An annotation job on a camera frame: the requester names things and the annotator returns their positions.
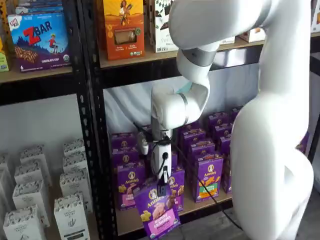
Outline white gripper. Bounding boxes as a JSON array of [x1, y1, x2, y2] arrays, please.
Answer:
[[151, 143, 173, 198]]

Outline purple Annie's box pink patch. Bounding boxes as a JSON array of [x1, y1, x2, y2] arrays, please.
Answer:
[[111, 132, 138, 152], [133, 178, 181, 238], [112, 148, 140, 171], [115, 164, 148, 211]]

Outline purple Annie's bunny grahams box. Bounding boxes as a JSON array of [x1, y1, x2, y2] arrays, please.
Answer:
[[166, 166, 186, 213], [171, 149, 179, 171]]

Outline black metal shelf rack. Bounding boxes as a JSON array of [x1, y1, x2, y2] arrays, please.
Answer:
[[0, 0, 101, 240], [76, 0, 320, 240]]

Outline white Sweet Thins box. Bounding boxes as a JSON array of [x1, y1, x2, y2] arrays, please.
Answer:
[[154, 0, 180, 54]]

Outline orange cracker box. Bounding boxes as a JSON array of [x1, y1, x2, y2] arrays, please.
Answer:
[[102, 0, 145, 61]]

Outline blue Z Bar box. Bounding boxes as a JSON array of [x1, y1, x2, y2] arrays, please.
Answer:
[[6, 12, 72, 74]]

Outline green and yellow snack box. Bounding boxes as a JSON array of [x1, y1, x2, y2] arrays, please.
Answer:
[[0, 37, 10, 73]]

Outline blue snack bar box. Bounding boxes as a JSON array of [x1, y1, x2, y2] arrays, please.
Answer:
[[14, 0, 65, 15]]

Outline white snack box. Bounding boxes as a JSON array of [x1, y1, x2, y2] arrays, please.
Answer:
[[309, 0, 320, 34]]

